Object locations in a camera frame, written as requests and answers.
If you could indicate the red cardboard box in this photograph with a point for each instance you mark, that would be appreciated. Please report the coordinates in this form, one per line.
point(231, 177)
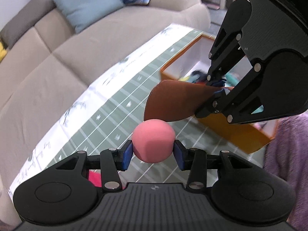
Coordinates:
point(95, 178)

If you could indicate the orange rimmed white box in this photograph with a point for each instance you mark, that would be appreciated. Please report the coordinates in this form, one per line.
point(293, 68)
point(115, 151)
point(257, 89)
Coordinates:
point(192, 55)

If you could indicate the teal plush doll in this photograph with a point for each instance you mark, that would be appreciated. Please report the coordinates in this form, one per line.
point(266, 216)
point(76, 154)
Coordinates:
point(232, 79)

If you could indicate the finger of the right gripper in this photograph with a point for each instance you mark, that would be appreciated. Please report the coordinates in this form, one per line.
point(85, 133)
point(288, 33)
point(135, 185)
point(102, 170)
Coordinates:
point(272, 89)
point(226, 51)

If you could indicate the light blue cushion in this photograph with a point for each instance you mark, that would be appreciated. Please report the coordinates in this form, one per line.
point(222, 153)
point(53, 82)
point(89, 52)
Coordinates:
point(83, 13)

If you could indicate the pink foam ball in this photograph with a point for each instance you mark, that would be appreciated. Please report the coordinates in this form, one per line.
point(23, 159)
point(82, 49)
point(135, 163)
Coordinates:
point(153, 141)

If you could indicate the brown leather pouch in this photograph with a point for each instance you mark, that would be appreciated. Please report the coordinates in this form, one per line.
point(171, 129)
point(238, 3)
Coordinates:
point(173, 100)

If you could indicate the purple fuzzy blanket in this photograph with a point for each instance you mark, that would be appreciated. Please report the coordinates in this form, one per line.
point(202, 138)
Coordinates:
point(286, 157)

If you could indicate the beige sofa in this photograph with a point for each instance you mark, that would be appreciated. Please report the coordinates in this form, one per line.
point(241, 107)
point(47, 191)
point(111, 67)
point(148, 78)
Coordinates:
point(50, 66)

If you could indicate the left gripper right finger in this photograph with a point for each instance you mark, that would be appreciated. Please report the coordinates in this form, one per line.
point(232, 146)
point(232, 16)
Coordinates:
point(197, 162)

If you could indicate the green grid tablecloth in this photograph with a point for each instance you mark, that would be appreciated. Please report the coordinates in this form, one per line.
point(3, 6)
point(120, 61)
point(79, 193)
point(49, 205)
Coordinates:
point(106, 114)

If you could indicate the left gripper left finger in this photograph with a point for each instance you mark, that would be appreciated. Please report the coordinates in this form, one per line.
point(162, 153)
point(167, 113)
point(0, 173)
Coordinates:
point(110, 162)

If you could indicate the dark navy cloth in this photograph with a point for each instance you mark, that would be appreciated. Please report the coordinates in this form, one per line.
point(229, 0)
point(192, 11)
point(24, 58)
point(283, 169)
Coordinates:
point(198, 76)

